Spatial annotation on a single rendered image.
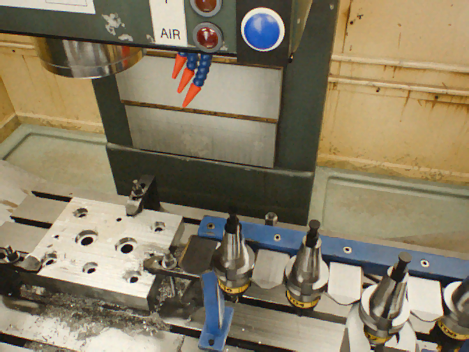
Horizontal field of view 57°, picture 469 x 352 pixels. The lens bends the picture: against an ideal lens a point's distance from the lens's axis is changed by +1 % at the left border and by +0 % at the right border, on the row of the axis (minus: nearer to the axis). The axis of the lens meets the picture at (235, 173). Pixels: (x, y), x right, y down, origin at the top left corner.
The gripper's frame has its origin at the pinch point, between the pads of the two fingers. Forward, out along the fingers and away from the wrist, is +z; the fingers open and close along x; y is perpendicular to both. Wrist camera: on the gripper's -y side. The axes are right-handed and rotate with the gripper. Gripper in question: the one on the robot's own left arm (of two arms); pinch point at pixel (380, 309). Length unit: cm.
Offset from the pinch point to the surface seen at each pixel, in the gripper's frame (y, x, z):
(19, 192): 53, -112, 52
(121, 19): -39, -31, -2
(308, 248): -9.0, -11.3, 1.1
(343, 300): -1.6, -5.3, -0.8
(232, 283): 0.9, -21.6, -0.4
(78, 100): 46, -113, 100
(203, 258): -1.3, -26.6, 1.7
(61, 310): 31, -61, 3
